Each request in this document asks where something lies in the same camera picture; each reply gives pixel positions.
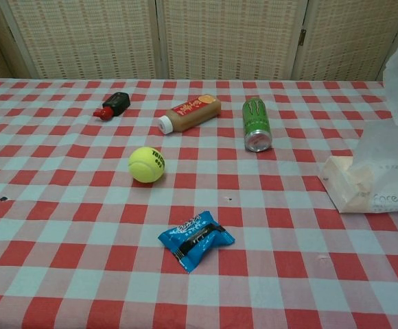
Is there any white tissue pack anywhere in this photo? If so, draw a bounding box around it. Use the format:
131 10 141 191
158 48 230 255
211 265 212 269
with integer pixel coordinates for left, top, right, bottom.
318 154 398 215

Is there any brown drink bottle white cap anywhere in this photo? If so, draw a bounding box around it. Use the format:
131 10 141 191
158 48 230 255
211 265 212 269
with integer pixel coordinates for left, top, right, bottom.
159 94 222 134

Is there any yellow tennis ball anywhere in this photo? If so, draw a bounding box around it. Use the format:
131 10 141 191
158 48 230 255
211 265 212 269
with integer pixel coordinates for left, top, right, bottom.
128 146 166 183

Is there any green energy drink can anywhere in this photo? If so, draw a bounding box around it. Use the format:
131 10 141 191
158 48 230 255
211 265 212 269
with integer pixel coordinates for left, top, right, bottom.
242 97 273 153

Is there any blue snack packet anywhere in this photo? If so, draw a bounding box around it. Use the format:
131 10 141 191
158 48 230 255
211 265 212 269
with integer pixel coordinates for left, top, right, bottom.
158 210 236 274

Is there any black bottle with red cap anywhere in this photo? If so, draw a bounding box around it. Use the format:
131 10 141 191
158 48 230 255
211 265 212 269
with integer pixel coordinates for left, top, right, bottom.
93 91 132 121

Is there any woven folding screen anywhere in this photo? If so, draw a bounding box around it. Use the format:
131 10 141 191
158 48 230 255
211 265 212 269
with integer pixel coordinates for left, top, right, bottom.
0 0 398 82

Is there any red white checkered tablecloth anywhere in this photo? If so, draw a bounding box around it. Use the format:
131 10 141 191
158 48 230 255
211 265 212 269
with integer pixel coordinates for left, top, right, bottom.
0 78 398 329

